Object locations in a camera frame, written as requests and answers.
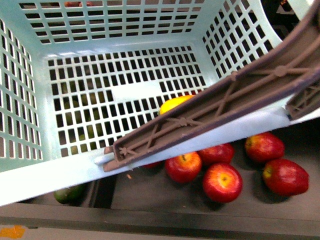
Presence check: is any grey-brown basket handle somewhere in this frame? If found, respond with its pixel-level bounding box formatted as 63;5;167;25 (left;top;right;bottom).
103;0;320;172

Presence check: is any light blue plastic basket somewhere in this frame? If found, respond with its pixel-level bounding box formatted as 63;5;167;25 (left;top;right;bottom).
0;0;320;207

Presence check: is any green avocado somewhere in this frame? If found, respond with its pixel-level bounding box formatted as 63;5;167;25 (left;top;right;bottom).
53;184;86;204

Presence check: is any red apple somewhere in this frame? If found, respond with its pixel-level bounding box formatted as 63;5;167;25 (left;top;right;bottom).
202;163;243;204
262;158;310;197
244;132;285;164
164;152;202;184

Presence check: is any yellow mango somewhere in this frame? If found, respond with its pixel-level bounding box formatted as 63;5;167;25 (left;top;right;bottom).
159;95;194;115

